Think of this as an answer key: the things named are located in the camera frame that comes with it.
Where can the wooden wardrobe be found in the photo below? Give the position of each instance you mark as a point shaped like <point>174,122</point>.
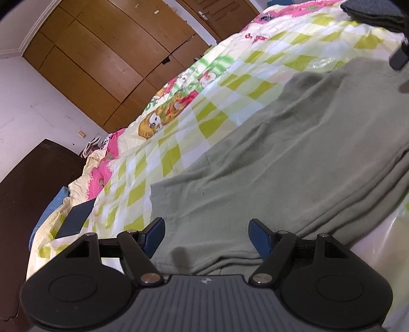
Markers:
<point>102,60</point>

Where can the grey-green pants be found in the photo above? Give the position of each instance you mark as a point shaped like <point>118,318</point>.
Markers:
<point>287,172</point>

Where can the dark blue folded cloth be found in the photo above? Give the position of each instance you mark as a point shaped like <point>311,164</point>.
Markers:
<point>75,220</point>

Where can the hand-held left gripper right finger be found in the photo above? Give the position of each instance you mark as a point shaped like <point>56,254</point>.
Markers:
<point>257,234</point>

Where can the white and black bag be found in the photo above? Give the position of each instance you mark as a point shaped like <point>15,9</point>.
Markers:
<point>96,145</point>

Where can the dark brown headboard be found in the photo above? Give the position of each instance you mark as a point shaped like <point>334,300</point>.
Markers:
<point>28,198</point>

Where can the dark grey folded cloth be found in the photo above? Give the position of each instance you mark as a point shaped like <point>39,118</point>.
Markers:
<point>374,12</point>

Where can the blue pillow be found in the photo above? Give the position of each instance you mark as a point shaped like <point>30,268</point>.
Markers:
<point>48,214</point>

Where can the wooden door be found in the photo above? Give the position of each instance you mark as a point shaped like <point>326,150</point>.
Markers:
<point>223,16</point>

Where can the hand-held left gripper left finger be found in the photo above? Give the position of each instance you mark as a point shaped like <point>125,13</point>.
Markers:
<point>154,233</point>

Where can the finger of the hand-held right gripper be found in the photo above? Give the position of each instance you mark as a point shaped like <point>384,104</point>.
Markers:
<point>399,57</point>

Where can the printed checkered blanket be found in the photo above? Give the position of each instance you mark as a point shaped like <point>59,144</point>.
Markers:
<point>204,95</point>

